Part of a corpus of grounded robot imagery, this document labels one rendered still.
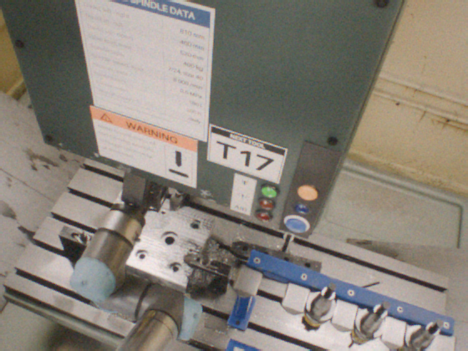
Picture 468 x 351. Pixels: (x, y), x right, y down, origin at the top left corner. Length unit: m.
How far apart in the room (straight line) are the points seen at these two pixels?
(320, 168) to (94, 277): 0.44
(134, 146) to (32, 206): 1.23
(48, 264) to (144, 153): 0.86
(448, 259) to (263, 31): 1.44
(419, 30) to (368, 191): 0.73
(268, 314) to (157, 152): 0.82
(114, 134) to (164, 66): 0.17
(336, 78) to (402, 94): 1.36
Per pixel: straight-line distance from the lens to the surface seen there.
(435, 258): 1.84
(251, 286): 1.11
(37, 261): 1.54
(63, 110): 0.74
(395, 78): 1.82
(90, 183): 1.65
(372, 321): 1.08
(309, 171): 0.62
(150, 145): 0.70
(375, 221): 2.05
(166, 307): 0.93
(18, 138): 2.03
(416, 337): 1.12
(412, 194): 2.18
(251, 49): 0.52
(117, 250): 0.90
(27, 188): 1.94
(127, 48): 0.59
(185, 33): 0.54
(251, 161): 0.64
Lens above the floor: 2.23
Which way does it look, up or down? 53 degrees down
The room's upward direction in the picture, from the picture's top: 8 degrees clockwise
